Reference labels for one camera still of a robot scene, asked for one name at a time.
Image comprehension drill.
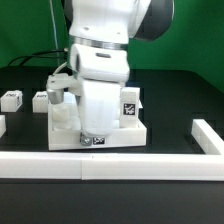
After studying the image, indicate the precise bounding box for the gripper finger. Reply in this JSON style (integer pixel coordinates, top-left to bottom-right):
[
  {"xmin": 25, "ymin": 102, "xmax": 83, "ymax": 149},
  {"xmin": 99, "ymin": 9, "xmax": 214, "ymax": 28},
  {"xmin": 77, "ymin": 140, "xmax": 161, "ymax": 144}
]
[{"xmin": 80, "ymin": 133, "xmax": 92, "ymax": 146}]

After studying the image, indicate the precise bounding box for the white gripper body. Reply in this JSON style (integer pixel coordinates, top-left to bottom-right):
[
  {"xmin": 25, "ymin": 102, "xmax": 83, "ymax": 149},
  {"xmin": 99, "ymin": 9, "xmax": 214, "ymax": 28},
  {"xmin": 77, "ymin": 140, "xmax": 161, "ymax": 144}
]
[{"xmin": 69, "ymin": 44, "xmax": 130, "ymax": 133}]

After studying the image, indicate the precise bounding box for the white square table top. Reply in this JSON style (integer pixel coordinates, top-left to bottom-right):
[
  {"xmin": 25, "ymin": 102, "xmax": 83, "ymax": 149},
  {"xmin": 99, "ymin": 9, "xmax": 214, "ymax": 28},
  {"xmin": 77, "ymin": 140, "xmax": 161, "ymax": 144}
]
[{"xmin": 48, "ymin": 103, "xmax": 147, "ymax": 151}]

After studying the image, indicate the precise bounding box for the white U-shaped obstacle fence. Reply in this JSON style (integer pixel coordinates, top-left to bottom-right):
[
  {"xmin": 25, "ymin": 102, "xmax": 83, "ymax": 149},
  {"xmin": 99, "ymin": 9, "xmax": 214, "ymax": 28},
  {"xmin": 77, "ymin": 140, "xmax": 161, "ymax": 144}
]
[{"xmin": 0, "ymin": 119, "xmax": 224, "ymax": 181}]

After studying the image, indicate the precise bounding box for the white sheet with AprilTags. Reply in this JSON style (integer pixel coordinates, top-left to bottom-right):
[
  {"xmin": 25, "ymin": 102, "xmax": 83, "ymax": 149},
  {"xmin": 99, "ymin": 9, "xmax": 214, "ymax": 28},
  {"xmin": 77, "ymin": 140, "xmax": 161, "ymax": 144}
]
[{"xmin": 64, "ymin": 92, "xmax": 76, "ymax": 104}]

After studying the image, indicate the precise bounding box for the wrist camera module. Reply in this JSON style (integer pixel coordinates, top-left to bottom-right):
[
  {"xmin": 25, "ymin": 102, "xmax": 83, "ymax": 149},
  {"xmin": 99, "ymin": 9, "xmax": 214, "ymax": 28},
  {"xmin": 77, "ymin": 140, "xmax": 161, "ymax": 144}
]
[{"xmin": 46, "ymin": 73, "xmax": 80, "ymax": 105}]

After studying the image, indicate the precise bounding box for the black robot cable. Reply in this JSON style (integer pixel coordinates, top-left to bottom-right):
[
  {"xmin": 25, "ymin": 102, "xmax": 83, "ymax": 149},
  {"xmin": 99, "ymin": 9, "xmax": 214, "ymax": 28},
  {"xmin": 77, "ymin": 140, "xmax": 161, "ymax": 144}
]
[{"xmin": 7, "ymin": 49, "xmax": 69, "ymax": 67}]

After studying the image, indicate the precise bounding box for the thin white cable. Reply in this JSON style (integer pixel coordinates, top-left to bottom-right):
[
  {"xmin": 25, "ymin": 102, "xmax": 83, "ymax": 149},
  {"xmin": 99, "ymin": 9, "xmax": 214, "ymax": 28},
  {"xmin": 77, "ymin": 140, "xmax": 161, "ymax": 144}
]
[{"xmin": 48, "ymin": 0, "xmax": 61, "ymax": 68}]

